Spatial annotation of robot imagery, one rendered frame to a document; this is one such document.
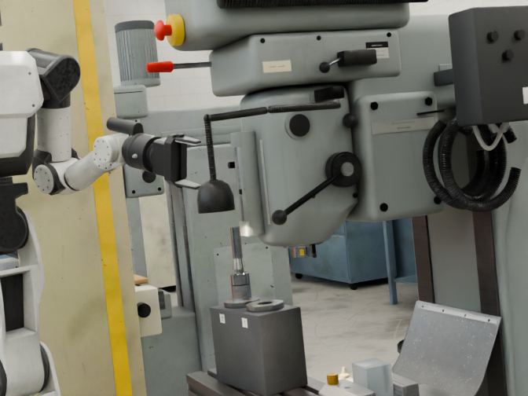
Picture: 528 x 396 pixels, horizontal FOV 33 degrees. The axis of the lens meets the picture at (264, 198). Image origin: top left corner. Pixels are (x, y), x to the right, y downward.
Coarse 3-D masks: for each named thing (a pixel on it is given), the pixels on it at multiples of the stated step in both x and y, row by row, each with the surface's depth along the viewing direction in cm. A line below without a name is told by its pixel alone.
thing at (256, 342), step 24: (216, 312) 219; (240, 312) 210; (264, 312) 207; (288, 312) 208; (216, 336) 220; (240, 336) 211; (264, 336) 204; (288, 336) 208; (216, 360) 222; (240, 360) 212; (264, 360) 204; (288, 360) 208; (240, 384) 213; (264, 384) 205; (288, 384) 208
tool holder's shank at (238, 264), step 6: (234, 228) 218; (234, 234) 218; (234, 240) 218; (240, 240) 219; (234, 246) 218; (240, 246) 219; (234, 252) 218; (240, 252) 219; (234, 258) 219; (240, 258) 218; (234, 264) 218; (240, 264) 218; (234, 270) 219; (240, 270) 218
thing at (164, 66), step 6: (150, 66) 184; (156, 66) 184; (162, 66) 184; (168, 66) 185; (174, 66) 186; (180, 66) 187; (186, 66) 187; (192, 66) 188; (198, 66) 188; (204, 66) 189; (210, 66) 189
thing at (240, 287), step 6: (234, 282) 218; (240, 282) 217; (246, 282) 218; (234, 288) 218; (240, 288) 217; (246, 288) 218; (234, 294) 218; (240, 294) 218; (246, 294) 218; (234, 300) 218; (240, 300) 218; (246, 300) 218
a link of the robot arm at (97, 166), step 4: (92, 152) 228; (88, 156) 229; (92, 156) 227; (88, 160) 228; (92, 160) 227; (96, 160) 227; (92, 164) 227; (96, 164) 227; (100, 164) 228; (104, 164) 229; (108, 164) 230; (112, 164) 230; (116, 164) 230; (120, 164) 230; (124, 164) 231; (92, 168) 228; (96, 168) 228; (100, 168) 227; (104, 168) 228; (108, 168) 229; (112, 168) 230; (96, 172) 229; (100, 172) 229; (104, 172) 230
